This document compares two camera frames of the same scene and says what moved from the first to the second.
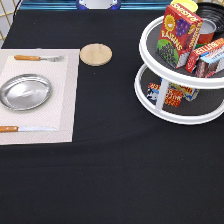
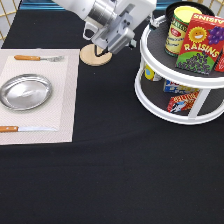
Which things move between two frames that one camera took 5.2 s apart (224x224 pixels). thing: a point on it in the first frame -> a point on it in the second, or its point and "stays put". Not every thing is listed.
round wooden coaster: [96, 54] stays put
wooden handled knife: [26, 129] stays put
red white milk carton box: [173, 96] -> [181, 102]
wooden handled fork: [38, 58] stays put
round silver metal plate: [25, 92] stays put
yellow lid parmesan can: [189, 4] -> [182, 17]
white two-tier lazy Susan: [171, 94] stays put
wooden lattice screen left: [7, 9] stays put
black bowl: [214, 12] -> [205, 10]
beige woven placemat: [61, 68] stays put
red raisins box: [178, 34] -> [202, 42]
